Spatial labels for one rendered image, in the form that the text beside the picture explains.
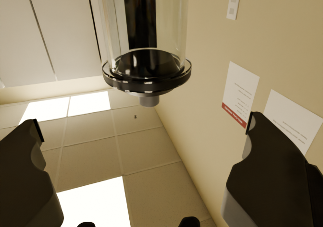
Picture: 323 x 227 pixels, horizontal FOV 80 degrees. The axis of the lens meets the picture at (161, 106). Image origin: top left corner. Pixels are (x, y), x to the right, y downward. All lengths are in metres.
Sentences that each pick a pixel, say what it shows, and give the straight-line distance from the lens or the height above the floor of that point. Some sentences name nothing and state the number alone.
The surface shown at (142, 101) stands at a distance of 0.26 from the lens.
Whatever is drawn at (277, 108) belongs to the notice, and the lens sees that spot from 0.86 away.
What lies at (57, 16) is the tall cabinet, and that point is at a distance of 2.79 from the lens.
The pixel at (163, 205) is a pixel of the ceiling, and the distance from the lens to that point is 1.82.
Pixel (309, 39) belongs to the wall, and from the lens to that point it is 0.76.
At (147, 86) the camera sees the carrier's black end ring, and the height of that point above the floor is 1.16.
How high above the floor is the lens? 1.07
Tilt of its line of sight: 32 degrees up
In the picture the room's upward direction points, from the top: 179 degrees clockwise
